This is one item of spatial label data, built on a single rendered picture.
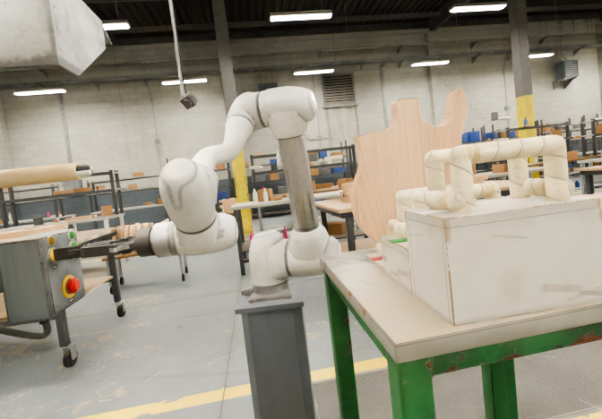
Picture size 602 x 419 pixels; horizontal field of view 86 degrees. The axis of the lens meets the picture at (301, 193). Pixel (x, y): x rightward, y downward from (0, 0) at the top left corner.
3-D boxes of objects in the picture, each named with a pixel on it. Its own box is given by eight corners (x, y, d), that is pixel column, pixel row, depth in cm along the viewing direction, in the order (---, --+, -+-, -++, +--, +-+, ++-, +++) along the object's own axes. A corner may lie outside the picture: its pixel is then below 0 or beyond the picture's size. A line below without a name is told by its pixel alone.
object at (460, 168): (461, 215, 51) (456, 156, 51) (450, 213, 54) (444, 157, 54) (480, 212, 52) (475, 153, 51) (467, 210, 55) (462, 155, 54)
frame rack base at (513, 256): (456, 328, 50) (445, 218, 49) (410, 294, 65) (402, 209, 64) (609, 300, 54) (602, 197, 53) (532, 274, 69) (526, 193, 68)
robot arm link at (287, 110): (296, 264, 148) (345, 261, 143) (288, 285, 133) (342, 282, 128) (263, 90, 127) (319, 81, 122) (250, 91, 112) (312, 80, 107)
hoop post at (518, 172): (519, 199, 61) (515, 149, 61) (506, 198, 64) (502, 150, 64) (534, 197, 61) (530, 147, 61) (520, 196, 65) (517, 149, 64)
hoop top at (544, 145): (456, 166, 51) (455, 145, 51) (445, 167, 54) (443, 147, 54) (571, 152, 53) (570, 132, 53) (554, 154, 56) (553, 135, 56)
